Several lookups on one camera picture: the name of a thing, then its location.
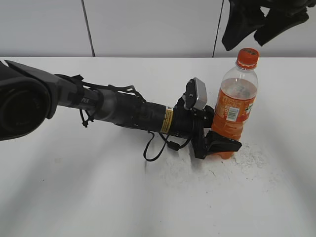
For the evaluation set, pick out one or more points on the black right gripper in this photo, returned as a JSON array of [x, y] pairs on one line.
[[245, 17]]

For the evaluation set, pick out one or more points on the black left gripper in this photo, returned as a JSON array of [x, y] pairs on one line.
[[190, 125]]

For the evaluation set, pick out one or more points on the orange bottle cap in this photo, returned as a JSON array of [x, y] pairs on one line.
[[247, 58]]

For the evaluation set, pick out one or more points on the orange drink plastic bottle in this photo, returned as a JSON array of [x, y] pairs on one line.
[[237, 93]]

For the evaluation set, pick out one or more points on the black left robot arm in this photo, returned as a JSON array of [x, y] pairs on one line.
[[28, 96]]

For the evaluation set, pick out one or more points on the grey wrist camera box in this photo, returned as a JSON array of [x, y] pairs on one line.
[[195, 96]]

